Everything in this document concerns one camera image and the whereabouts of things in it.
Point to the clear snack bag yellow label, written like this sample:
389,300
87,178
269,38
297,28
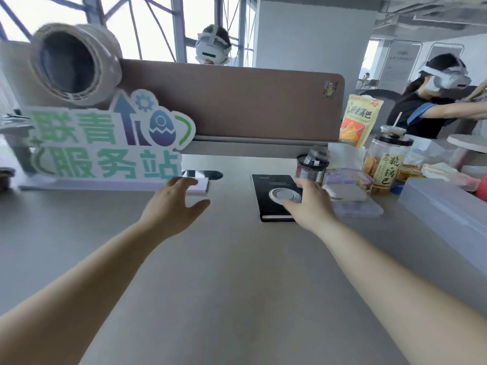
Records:
384,167

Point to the white power bank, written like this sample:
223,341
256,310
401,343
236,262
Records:
346,191

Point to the person's right hand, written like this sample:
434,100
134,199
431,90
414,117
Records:
315,209

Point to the clear plastic food bag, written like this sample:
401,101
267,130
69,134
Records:
445,172

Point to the white vr headset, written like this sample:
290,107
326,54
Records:
449,77
207,49

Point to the red bear print bucket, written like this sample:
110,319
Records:
482,188

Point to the black mesh pen holder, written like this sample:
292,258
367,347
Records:
310,172

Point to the purple print tissue box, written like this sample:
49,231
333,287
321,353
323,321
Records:
348,174

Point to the person's left forearm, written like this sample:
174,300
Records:
76,300

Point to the green white standing sign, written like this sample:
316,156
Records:
95,125

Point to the person's left hand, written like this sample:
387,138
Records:
171,212

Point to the clear compartment box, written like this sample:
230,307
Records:
361,210

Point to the black notebook white circle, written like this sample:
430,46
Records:
266,193

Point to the person's right forearm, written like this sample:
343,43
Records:
399,300

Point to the dark metal window frame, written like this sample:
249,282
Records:
177,26

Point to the white round stand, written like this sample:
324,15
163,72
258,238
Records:
15,129

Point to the clear drink cup with straw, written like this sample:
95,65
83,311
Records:
392,129

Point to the clear plastic storage box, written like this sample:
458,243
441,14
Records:
445,212

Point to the small clear round jar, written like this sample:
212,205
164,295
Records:
315,153

